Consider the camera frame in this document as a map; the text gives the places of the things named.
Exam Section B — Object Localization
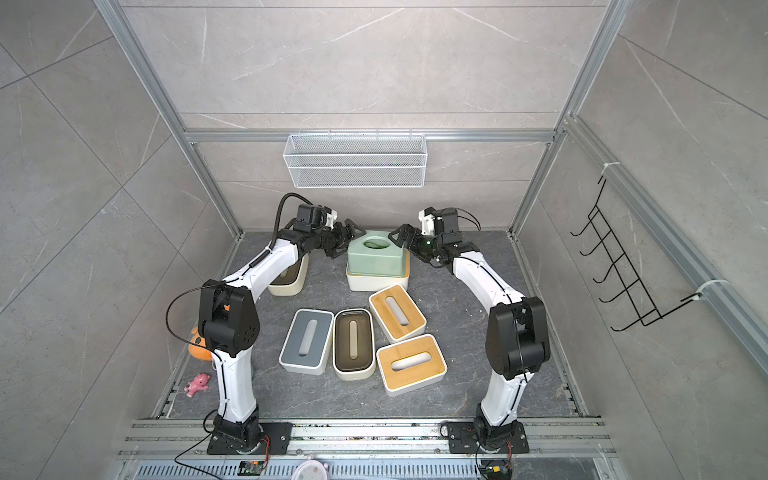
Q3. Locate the white round object bottom edge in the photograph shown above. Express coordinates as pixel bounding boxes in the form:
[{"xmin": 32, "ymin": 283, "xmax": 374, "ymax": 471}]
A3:
[{"xmin": 291, "ymin": 459, "xmax": 330, "ymax": 480}]

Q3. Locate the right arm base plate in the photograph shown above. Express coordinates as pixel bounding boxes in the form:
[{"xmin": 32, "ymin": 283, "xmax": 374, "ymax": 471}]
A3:
[{"xmin": 439, "ymin": 418, "xmax": 530, "ymax": 454}]

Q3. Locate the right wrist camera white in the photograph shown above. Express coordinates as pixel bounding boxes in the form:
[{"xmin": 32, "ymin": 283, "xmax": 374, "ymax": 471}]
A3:
[{"xmin": 418, "ymin": 207, "xmax": 436, "ymax": 237}]

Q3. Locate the orange toy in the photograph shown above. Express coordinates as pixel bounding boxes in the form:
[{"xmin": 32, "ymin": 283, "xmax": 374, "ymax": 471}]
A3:
[{"xmin": 188, "ymin": 327, "xmax": 213, "ymax": 362}]

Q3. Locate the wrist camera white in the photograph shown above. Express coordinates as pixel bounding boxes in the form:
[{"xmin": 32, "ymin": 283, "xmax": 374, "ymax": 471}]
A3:
[
  {"xmin": 323, "ymin": 206, "xmax": 338, "ymax": 229},
  {"xmin": 418, "ymin": 207, "xmax": 436, "ymax": 237}
]

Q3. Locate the bamboo-lid tissue box middle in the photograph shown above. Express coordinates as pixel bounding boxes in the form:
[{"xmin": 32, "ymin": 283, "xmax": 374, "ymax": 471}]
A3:
[{"xmin": 369, "ymin": 285, "xmax": 427, "ymax": 344}]

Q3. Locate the cream box dark lid centre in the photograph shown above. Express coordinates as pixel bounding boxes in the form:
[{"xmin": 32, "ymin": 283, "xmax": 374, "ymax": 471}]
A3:
[{"xmin": 332, "ymin": 308, "xmax": 376, "ymax": 381}]

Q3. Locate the cream box dark lid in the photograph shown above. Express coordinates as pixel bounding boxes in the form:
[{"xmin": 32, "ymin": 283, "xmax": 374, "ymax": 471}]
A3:
[
  {"xmin": 332, "ymin": 308, "xmax": 376, "ymax": 381},
  {"xmin": 268, "ymin": 255, "xmax": 309, "ymax": 297}
]

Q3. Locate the pink small toy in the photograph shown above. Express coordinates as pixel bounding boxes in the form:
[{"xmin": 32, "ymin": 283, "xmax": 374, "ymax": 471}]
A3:
[{"xmin": 183, "ymin": 373, "xmax": 211, "ymax": 398}]

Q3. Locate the cream box dark lid back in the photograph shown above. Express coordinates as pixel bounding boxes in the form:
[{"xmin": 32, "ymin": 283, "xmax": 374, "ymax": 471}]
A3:
[{"xmin": 268, "ymin": 255, "xmax": 309, "ymax": 297}]

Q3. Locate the green square tissue box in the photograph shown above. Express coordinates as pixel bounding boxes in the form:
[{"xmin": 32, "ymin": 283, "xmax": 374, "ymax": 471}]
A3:
[{"xmin": 347, "ymin": 230, "xmax": 406, "ymax": 277}]

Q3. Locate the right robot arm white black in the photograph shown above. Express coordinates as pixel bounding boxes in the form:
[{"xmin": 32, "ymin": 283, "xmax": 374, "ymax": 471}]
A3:
[{"xmin": 388, "ymin": 207, "xmax": 551, "ymax": 454}]

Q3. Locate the black wire hook rack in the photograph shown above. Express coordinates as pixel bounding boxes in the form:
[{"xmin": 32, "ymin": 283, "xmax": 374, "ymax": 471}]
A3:
[{"xmin": 570, "ymin": 175, "xmax": 704, "ymax": 333}]

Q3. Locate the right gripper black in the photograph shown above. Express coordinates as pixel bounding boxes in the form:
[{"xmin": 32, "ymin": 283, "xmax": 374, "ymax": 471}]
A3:
[{"xmin": 391, "ymin": 227, "xmax": 445, "ymax": 262}]

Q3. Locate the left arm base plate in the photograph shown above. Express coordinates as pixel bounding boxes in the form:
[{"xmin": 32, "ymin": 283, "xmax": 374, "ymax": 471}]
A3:
[{"xmin": 207, "ymin": 421, "xmax": 293, "ymax": 455}]

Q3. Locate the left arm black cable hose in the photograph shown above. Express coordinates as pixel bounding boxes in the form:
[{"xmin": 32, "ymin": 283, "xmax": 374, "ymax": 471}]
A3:
[{"xmin": 266, "ymin": 192, "xmax": 314, "ymax": 253}]

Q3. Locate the large white bamboo-lid tissue box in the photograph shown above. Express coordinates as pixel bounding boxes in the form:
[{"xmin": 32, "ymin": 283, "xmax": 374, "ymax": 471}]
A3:
[{"xmin": 346, "ymin": 253, "xmax": 411, "ymax": 293}]

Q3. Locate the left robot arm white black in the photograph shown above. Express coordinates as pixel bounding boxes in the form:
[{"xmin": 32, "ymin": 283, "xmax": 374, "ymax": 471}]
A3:
[{"xmin": 198, "ymin": 203, "xmax": 366, "ymax": 453}]

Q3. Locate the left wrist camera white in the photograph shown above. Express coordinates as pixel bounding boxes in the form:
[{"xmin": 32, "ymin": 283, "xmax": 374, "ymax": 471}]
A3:
[{"xmin": 323, "ymin": 206, "xmax": 338, "ymax": 229}]

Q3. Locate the white box grey-blue lid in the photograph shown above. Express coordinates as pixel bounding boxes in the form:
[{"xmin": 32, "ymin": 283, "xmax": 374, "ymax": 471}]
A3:
[{"xmin": 279, "ymin": 308, "xmax": 334, "ymax": 376}]

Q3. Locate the bamboo-lid tissue box front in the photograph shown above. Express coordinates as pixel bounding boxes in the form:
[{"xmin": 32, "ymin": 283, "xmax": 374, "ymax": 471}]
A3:
[{"xmin": 376, "ymin": 334, "xmax": 448, "ymax": 397}]

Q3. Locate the white wire mesh basket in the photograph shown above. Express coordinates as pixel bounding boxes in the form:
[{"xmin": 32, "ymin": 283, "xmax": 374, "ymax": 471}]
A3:
[{"xmin": 283, "ymin": 133, "xmax": 428, "ymax": 189}]

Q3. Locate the aluminium mounting rail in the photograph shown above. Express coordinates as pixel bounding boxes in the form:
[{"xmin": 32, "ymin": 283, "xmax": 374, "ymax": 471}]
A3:
[{"xmin": 117, "ymin": 417, "xmax": 617, "ymax": 459}]

